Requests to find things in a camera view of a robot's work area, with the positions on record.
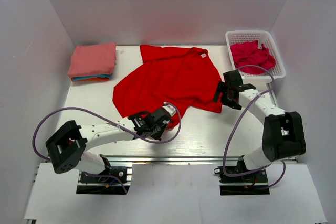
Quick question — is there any red t shirt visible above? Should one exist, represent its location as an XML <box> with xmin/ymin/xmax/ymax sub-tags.
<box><xmin>112</xmin><ymin>45</ymin><xmax>222</xmax><ymax>117</ymax></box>

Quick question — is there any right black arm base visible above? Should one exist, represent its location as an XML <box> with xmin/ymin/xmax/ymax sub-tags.
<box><xmin>214</xmin><ymin>166</ymin><xmax>270</xmax><ymax>196</ymax></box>

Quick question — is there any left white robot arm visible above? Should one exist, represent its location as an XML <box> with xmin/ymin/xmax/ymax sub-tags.
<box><xmin>46</xmin><ymin>104</ymin><xmax>176</xmax><ymax>182</ymax></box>

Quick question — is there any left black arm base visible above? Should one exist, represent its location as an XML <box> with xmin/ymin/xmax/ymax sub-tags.
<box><xmin>76</xmin><ymin>155</ymin><xmax>130</xmax><ymax>195</ymax></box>

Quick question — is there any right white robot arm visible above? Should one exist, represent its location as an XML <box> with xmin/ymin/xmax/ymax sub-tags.
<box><xmin>213</xmin><ymin>70</ymin><xmax>306</xmax><ymax>182</ymax></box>

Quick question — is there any crumpled magenta t shirt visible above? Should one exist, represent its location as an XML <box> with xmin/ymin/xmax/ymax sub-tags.
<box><xmin>230</xmin><ymin>40</ymin><xmax>276</xmax><ymax>74</ymax></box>

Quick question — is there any white plastic basket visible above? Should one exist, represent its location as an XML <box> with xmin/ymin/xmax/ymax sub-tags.
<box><xmin>225</xmin><ymin>30</ymin><xmax>286</xmax><ymax>83</ymax></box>

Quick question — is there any folded orange t shirt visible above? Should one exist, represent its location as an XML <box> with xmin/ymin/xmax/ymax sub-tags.
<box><xmin>71</xmin><ymin>77</ymin><xmax>110</xmax><ymax>82</ymax></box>

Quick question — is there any folded pink t shirt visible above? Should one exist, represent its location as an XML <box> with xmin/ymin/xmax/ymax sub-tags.
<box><xmin>68</xmin><ymin>42</ymin><xmax>116</xmax><ymax>78</ymax></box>

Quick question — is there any folded teal t shirt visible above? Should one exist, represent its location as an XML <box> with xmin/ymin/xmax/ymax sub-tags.
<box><xmin>71</xmin><ymin>74</ymin><xmax>111</xmax><ymax>81</ymax></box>

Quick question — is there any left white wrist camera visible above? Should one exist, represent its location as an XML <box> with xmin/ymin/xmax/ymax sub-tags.
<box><xmin>162</xmin><ymin>102</ymin><xmax>177</xmax><ymax>117</ymax></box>

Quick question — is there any aluminium table rail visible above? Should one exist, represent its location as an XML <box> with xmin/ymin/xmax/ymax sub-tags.
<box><xmin>102</xmin><ymin>154</ymin><xmax>297</xmax><ymax>166</ymax></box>

